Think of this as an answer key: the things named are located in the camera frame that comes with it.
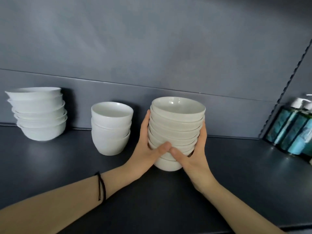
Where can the person's right forearm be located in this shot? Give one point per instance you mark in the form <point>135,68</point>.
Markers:
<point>239,212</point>

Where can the large grey metal back panel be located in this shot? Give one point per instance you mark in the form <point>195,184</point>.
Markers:
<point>146,41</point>

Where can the deep white ceramic bowl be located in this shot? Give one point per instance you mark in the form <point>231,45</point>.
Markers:
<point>39,121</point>
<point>41,134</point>

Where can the dark grey metal shelf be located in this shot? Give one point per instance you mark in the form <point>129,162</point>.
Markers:
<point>243,180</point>

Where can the person's left hand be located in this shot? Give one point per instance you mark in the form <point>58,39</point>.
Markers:
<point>141,160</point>

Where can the person's right hand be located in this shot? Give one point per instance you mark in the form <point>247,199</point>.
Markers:
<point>197,170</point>

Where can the group of white bowls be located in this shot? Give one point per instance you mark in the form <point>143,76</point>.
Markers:
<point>219,114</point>

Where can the row of teal pump bottles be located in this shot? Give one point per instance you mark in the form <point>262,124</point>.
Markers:
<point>280,126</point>

